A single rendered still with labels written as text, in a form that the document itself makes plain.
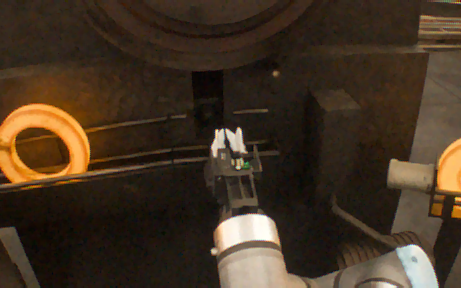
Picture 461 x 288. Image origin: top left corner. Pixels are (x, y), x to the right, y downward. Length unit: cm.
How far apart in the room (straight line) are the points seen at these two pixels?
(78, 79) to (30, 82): 10
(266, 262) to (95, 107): 46
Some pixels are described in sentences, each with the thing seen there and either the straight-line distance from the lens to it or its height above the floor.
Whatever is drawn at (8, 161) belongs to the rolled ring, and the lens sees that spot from 84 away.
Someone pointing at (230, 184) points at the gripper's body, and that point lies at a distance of 61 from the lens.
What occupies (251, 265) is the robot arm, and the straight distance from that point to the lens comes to 53.
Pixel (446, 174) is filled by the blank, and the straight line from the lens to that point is 82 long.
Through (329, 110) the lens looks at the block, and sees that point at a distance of 76.
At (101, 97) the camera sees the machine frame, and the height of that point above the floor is 81.
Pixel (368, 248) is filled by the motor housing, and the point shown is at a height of 53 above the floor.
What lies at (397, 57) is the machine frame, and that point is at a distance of 90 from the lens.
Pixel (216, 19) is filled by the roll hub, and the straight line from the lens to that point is 57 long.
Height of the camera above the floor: 111
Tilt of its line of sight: 29 degrees down
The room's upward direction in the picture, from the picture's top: straight up
